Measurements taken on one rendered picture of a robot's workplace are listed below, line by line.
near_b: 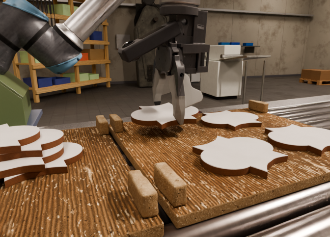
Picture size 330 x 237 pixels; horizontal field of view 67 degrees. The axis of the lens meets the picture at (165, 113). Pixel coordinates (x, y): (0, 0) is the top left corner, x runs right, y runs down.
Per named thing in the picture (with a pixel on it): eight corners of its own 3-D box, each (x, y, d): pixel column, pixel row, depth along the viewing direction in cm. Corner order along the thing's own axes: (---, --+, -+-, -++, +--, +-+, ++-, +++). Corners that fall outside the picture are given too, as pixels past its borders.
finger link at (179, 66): (189, 93, 43) (180, 45, 44) (181, 94, 42) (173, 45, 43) (177, 99, 47) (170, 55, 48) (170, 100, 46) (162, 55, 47)
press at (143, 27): (170, 82, 853) (170, 0, 788) (183, 87, 746) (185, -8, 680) (130, 84, 809) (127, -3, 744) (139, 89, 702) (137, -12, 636)
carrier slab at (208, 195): (108, 130, 56) (107, 123, 56) (249, 112, 72) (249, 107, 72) (177, 230, 25) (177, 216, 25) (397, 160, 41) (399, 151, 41)
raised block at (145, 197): (126, 190, 30) (125, 169, 29) (141, 187, 30) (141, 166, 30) (142, 221, 24) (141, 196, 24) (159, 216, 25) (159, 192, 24)
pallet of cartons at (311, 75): (320, 85, 781) (322, 71, 770) (298, 82, 859) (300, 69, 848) (348, 83, 820) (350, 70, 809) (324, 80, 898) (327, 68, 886)
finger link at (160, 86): (176, 107, 58) (187, 74, 52) (152, 109, 55) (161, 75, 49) (171, 98, 60) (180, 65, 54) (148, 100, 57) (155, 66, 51)
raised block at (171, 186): (152, 182, 31) (151, 162, 31) (165, 179, 32) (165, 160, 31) (173, 210, 26) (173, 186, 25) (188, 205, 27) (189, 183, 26)
